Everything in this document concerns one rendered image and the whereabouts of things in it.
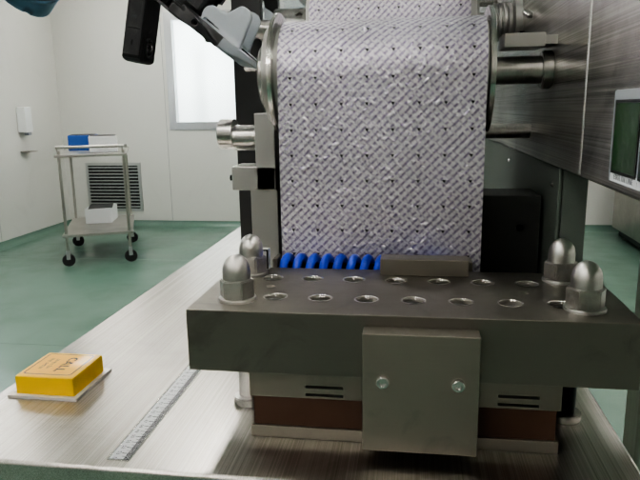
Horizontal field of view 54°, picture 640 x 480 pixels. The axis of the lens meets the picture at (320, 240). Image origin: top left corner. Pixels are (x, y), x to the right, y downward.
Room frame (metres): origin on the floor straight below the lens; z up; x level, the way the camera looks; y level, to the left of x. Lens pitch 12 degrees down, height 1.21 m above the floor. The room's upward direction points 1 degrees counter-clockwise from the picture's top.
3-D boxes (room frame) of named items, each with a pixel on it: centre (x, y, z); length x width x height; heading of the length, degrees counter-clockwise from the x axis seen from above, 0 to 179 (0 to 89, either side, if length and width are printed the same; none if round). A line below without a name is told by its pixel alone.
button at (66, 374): (0.68, 0.30, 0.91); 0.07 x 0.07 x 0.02; 82
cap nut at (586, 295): (0.53, -0.24, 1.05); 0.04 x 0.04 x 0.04
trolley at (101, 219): (5.30, 1.89, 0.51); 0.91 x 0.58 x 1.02; 16
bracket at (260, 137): (0.84, 0.08, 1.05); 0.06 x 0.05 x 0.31; 82
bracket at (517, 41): (0.76, -0.25, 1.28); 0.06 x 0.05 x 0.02; 82
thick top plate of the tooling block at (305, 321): (0.60, -0.08, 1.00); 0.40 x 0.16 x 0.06; 82
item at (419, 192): (0.72, -0.07, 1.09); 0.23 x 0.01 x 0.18; 82
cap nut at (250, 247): (0.67, 0.08, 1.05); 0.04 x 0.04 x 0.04
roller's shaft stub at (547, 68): (0.76, -0.24, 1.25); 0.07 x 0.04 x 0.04; 82
